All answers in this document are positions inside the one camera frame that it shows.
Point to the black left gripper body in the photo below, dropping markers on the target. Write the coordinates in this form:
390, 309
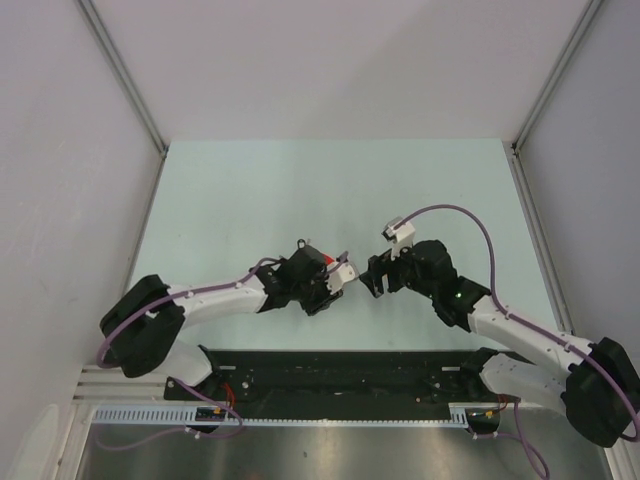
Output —
313, 295

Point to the keyring bunch with chain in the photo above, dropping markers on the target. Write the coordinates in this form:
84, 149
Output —
309, 251

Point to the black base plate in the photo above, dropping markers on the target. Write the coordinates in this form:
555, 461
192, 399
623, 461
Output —
348, 379

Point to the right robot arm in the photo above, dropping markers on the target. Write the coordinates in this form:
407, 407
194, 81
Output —
593, 384

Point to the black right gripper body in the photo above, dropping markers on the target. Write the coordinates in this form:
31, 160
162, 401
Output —
401, 273

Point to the white slotted cable duct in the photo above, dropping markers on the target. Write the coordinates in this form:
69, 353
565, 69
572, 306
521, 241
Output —
413, 415

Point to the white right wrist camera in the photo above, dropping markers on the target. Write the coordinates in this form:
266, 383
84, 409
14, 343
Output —
400, 234

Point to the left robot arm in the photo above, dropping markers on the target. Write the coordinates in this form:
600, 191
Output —
141, 331

